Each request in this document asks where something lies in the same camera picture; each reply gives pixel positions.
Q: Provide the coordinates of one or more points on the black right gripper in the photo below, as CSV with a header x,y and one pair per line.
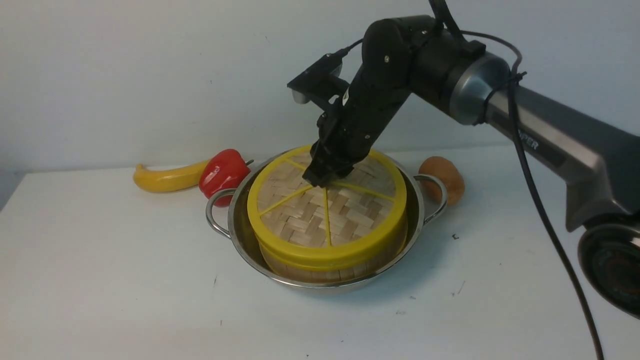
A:
x,y
349,133

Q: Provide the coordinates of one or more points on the yellow-rimmed bamboo steamer lid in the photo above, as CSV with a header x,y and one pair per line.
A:
x,y
329,228

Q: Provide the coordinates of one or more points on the yellow-rimmed bamboo steamer basket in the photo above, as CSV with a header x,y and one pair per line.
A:
x,y
344,274

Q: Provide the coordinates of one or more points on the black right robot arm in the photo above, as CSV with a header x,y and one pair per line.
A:
x,y
424,56

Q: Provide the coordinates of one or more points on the stainless steel pot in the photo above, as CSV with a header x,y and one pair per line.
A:
x,y
226,213

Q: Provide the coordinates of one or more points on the red bell pepper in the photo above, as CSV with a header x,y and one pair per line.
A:
x,y
226,170

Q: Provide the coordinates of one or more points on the brown potato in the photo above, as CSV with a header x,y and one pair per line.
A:
x,y
444,170

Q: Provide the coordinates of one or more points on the yellow banana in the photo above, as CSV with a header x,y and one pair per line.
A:
x,y
168,181

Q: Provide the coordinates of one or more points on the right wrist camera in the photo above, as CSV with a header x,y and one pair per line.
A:
x,y
320,82

